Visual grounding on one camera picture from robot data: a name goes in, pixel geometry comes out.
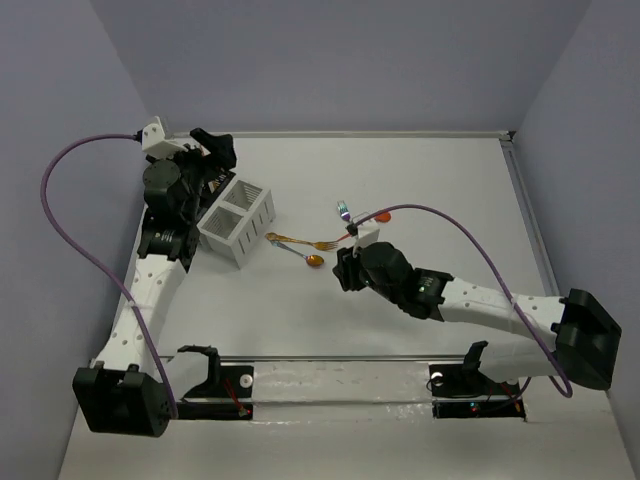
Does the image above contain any iridescent blue purple fork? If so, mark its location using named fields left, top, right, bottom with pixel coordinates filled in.
left=337, top=201, right=352, bottom=223

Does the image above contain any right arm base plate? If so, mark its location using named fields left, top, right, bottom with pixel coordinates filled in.
left=426, top=364, right=526, bottom=420

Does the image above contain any iridescent metal spoon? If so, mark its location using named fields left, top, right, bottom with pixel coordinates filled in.
left=270, top=240, right=325, bottom=268

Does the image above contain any purple cable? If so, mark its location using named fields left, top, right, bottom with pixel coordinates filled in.
left=40, top=133, right=181, bottom=420
left=352, top=203, right=574, bottom=399

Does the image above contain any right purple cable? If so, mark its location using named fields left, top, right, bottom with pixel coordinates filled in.
left=352, top=203, right=574, bottom=399

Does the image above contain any white utensil container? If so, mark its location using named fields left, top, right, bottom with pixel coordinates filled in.
left=198, top=177, right=276, bottom=268

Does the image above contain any gold ornate fork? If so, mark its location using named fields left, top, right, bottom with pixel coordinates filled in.
left=265, top=232, right=338, bottom=251

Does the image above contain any black utensil container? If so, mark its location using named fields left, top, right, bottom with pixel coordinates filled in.
left=201, top=170, right=235, bottom=202

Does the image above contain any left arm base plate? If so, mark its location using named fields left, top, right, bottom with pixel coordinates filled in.
left=178, top=364, right=254, bottom=421

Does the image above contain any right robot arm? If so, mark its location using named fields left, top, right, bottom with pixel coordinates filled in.
left=333, top=242, right=622, bottom=392

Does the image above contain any orange plastic spoon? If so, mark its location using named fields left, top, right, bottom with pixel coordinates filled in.
left=335, top=212, right=392, bottom=242

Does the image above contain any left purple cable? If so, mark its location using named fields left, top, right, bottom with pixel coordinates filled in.
left=40, top=133, right=181, bottom=420

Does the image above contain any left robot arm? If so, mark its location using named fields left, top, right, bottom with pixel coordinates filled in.
left=72, top=128, right=237, bottom=437

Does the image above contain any metal rail front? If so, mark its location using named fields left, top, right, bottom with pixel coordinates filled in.
left=159, top=353, right=601, bottom=362

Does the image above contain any metal rail back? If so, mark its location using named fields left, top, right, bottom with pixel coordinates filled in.
left=172, top=130, right=516, bottom=139

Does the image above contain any metal rail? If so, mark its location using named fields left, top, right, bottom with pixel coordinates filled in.
left=159, top=353, right=601, bottom=362
left=172, top=130, right=516, bottom=139

